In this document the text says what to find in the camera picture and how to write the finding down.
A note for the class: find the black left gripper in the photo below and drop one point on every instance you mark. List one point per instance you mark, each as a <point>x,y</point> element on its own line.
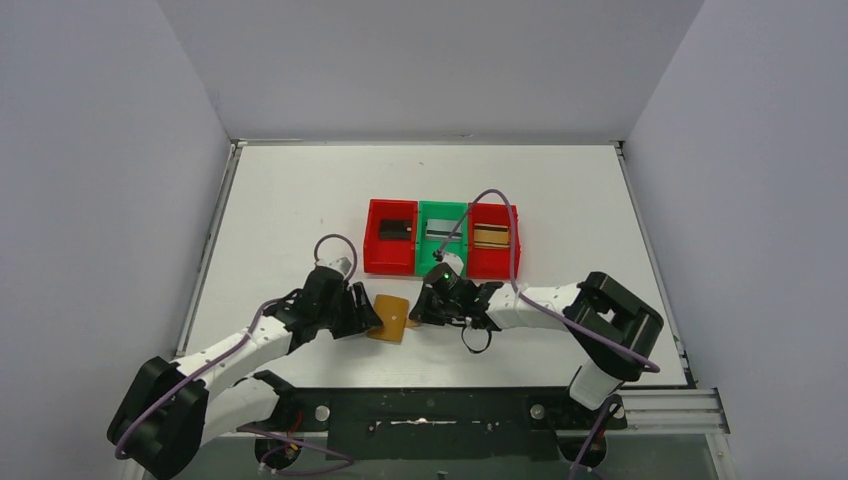
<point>350,307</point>

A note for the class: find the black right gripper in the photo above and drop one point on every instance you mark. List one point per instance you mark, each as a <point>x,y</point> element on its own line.
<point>430,304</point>

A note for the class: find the yellow leather card holder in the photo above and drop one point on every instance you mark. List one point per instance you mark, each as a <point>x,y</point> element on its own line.
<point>393,313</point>

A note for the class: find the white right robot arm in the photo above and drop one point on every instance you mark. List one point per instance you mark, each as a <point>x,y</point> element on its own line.
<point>616,329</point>

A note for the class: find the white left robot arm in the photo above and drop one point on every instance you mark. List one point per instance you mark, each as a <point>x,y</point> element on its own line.
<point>174,407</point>

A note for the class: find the silver card in bin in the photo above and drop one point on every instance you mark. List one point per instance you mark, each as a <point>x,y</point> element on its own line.
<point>442,229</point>

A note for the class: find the black card in bin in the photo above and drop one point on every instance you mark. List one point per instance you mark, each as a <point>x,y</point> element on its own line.
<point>395,230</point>

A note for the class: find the gold card in bin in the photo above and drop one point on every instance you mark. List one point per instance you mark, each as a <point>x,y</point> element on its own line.
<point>491,236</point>

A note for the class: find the left red plastic bin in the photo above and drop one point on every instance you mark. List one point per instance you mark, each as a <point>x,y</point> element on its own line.
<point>389,246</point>

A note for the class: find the red plastic bin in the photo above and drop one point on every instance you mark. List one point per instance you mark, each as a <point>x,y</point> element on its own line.
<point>491,252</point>
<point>389,246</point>

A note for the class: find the green plastic bin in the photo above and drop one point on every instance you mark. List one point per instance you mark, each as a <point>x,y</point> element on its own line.
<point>425,249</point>

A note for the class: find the right red plastic bin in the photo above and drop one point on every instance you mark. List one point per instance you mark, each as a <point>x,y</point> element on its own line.
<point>491,252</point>

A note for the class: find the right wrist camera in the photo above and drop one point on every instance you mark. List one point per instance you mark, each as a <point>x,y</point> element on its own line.
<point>454,261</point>

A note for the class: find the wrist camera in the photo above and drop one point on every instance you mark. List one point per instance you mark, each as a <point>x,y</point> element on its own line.
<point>342,265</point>
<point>454,261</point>

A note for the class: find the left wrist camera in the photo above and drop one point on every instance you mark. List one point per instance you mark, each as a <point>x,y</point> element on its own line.
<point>342,265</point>

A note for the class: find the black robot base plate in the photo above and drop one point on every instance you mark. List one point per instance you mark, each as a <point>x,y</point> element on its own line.
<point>538,423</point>

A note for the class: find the aluminium table frame rail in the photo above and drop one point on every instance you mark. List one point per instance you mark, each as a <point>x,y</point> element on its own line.
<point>674,411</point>

